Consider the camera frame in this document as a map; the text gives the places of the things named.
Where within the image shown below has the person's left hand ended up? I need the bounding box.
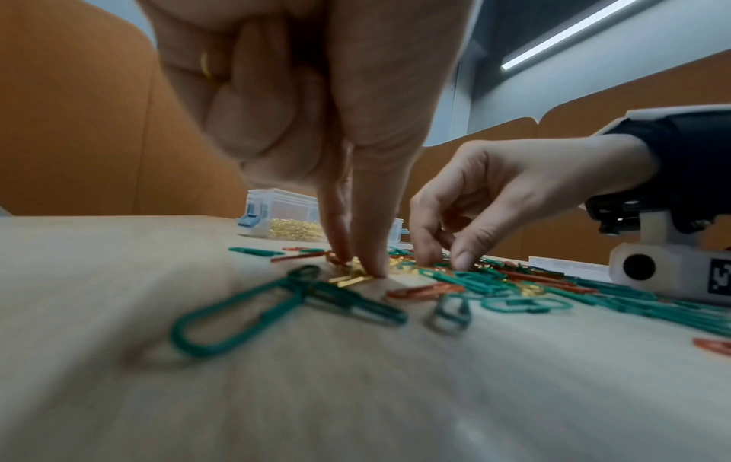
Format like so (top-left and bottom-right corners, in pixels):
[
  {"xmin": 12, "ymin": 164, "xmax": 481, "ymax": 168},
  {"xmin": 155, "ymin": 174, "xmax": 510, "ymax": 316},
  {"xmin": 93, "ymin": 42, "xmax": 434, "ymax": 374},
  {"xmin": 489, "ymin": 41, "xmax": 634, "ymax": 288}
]
[{"xmin": 136, "ymin": 0, "xmax": 480, "ymax": 279}]

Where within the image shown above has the person's right hand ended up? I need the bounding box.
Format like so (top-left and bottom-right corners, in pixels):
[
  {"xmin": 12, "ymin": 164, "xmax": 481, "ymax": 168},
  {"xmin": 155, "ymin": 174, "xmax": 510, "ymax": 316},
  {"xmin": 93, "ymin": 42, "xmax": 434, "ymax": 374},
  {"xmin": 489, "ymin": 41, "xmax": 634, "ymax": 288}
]
[{"xmin": 408, "ymin": 133, "xmax": 659, "ymax": 272}]

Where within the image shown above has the pile of colored paper clips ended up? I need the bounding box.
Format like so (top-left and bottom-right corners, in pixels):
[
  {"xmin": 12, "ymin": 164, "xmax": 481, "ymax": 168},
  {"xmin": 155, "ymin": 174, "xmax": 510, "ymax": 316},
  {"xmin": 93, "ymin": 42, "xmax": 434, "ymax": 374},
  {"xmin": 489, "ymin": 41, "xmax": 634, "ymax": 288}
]
[{"xmin": 169, "ymin": 243, "xmax": 731, "ymax": 361}]

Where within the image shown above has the sorted heap of gold clips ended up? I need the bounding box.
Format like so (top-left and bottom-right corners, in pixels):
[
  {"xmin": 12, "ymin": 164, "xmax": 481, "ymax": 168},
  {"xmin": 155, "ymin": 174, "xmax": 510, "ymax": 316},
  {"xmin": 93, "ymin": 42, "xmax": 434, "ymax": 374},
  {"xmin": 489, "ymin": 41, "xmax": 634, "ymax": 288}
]
[{"xmin": 268, "ymin": 218, "xmax": 328, "ymax": 241}]

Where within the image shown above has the clear plastic lid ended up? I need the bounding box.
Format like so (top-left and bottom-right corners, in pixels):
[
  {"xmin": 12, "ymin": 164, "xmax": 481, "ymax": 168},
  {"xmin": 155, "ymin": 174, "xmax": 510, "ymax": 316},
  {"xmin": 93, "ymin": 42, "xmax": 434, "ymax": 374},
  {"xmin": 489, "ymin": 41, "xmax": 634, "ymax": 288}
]
[{"xmin": 528, "ymin": 256, "xmax": 612, "ymax": 277}]

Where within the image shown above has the ceiling light strip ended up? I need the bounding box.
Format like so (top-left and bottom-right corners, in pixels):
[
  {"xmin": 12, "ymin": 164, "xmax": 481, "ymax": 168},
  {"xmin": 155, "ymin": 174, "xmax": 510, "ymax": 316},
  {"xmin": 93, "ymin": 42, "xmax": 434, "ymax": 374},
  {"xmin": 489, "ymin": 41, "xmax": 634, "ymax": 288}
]
[{"xmin": 500, "ymin": 0, "xmax": 639, "ymax": 72}]

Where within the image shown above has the black right wrist strap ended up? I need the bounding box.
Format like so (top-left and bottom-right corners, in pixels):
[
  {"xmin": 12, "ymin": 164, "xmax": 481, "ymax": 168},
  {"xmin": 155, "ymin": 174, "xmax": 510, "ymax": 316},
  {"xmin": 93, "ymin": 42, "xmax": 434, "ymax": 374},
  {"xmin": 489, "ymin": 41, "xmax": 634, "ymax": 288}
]
[{"xmin": 583, "ymin": 110, "xmax": 731, "ymax": 237}]

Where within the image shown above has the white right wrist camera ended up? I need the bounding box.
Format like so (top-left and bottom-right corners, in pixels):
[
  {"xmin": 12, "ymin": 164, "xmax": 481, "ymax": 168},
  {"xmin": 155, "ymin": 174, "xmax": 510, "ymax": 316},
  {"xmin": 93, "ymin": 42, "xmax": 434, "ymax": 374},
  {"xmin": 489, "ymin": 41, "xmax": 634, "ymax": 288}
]
[{"xmin": 608, "ymin": 209, "xmax": 731, "ymax": 304}]

